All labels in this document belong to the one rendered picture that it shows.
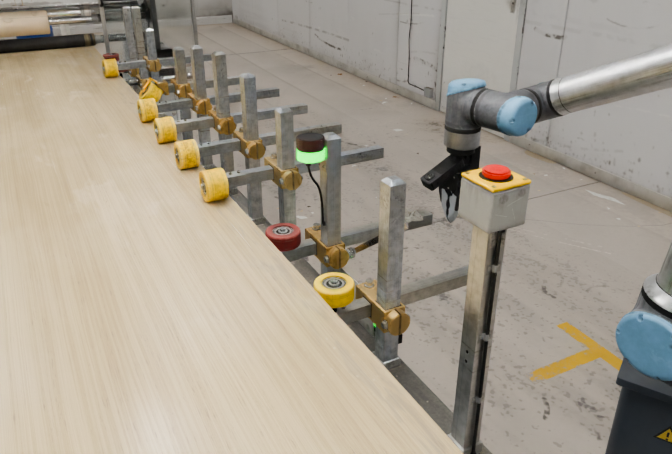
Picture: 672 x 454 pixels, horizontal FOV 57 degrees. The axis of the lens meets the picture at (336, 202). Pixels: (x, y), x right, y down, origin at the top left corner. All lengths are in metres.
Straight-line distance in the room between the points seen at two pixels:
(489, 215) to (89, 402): 0.64
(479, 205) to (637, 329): 0.58
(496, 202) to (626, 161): 3.35
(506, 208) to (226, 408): 0.50
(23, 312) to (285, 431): 0.57
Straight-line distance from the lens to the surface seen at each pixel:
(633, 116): 4.12
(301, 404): 0.96
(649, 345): 1.38
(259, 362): 1.04
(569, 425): 2.34
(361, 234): 1.50
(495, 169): 0.90
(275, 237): 1.38
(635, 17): 4.08
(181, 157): 1.77
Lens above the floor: 1.55
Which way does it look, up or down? 25 degrees down
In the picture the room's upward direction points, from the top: straight up
